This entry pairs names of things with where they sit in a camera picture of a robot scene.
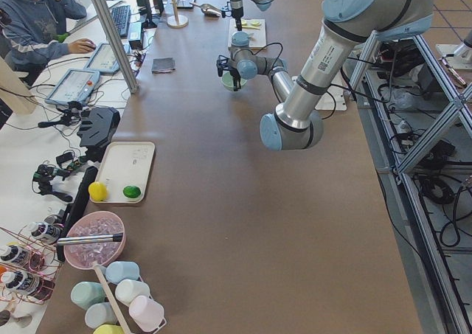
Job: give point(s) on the light green bowl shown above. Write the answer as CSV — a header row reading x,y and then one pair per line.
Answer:
x,y
228,84

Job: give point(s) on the teach pendant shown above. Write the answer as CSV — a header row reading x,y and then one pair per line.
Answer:
x,y
103,60
75,86

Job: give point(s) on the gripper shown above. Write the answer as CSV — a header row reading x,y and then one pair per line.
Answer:
x,y
234,75
237,12

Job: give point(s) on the person in blue hoodie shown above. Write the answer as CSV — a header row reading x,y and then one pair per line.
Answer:
x,y
34,31

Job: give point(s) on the copper wire bottle rack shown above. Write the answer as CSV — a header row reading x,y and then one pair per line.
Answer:
x,y
29,263

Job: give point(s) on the green lime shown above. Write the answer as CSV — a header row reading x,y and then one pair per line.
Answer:
x,y
131,191

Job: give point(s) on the aluminium frame post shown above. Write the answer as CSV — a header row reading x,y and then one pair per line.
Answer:
x,y
114,40

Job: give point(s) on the green cup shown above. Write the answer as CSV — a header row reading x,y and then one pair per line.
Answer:
x,y
86,294

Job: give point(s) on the pale mint cup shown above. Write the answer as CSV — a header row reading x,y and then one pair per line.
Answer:
x,y
127,290

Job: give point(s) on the wooden mug tree stand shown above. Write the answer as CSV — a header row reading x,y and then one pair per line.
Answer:
x,y
176,20

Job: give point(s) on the far teach pendant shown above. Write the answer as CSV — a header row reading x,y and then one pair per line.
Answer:
x,y
103,60

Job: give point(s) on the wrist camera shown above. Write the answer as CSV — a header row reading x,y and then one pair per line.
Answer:
x,y
222,65
226,10

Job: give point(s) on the grey blue cup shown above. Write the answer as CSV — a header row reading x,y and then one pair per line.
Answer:
x,y
99,314

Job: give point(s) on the black keyboard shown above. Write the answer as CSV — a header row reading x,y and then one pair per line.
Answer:
x,y
121,18

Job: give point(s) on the pink cup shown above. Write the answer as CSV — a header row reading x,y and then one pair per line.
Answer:
x,y
147,313

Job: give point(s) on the near teach pendant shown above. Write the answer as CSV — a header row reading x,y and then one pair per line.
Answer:
x,y
75,86

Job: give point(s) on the pink bowl with ice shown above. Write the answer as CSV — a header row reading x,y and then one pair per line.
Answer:
x,y
96,223

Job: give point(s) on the yellow cup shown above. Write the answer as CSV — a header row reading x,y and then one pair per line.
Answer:
x,y
109,329

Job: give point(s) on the yellow lemon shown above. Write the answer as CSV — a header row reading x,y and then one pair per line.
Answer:
x,y
97,191

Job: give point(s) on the white cup rack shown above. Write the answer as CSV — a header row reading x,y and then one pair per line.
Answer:
x,y
116,308

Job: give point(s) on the metal tongs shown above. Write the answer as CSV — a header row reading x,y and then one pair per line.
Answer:
x,y
103,238

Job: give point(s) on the bamboo cutting board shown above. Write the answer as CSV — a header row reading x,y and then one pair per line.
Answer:
x,y
259,39

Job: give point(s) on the metal scoop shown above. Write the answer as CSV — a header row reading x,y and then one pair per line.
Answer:
x,y
208,10

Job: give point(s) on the beige rabbit tray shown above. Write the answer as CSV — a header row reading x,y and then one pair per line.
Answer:
x,y
125,163

